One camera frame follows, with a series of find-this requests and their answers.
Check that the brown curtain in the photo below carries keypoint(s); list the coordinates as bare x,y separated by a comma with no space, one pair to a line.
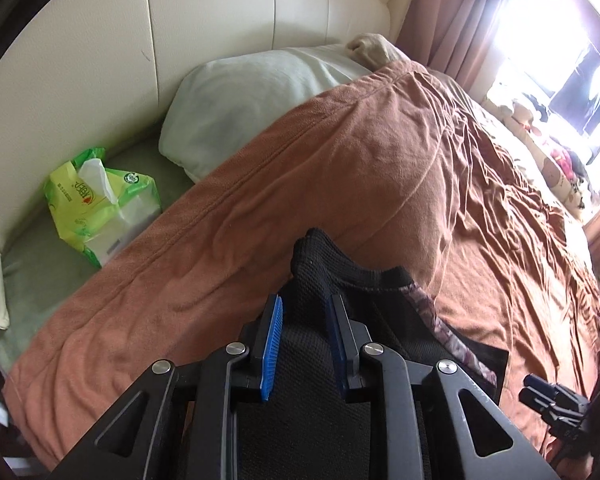
450,10

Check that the green bed sheet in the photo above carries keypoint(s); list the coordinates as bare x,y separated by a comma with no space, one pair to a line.
35,270

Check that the brown fleece blanket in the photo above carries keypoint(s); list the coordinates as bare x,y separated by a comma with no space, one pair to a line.
330,160

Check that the cream padded headboard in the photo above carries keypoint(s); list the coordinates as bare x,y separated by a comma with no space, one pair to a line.
180,20

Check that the cartoon print pillow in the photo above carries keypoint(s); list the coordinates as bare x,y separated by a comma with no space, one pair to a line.
550,165

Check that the beige plush cloth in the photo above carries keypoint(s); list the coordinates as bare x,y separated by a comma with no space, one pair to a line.
375,47

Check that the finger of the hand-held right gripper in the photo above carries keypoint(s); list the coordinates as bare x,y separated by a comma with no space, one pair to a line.
536,401
539,383

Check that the white pillow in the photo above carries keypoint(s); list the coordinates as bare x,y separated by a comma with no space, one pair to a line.
240,100

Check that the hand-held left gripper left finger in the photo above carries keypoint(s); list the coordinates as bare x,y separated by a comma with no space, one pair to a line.
271,350

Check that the green tissue pack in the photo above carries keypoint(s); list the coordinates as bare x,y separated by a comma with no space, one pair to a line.
80,200

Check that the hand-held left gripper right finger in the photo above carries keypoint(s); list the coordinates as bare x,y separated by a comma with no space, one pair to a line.
339,350

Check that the black knit garment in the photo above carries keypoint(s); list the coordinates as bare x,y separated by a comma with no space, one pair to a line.
307,340

